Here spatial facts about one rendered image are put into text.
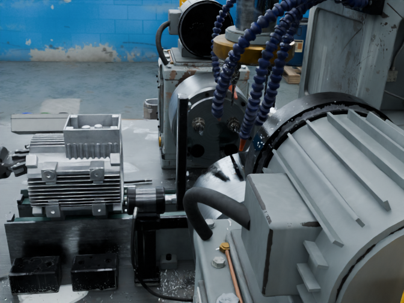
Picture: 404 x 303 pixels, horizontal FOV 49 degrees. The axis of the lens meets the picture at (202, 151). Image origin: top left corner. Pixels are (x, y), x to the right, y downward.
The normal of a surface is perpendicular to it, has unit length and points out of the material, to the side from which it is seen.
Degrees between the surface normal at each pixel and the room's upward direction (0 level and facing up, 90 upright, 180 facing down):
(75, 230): 90
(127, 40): 90
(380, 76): 90
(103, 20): 90
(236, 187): 24
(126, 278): 0
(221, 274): 0
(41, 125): 62
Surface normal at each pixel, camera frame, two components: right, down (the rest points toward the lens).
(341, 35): -0.99, 0.02
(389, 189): -0.34, -0.83
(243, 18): -0.66, 0.29
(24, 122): 0.13, -0.07
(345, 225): -0.73, -0.58
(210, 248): 0.04, -0.91
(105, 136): 0.14, 0.41
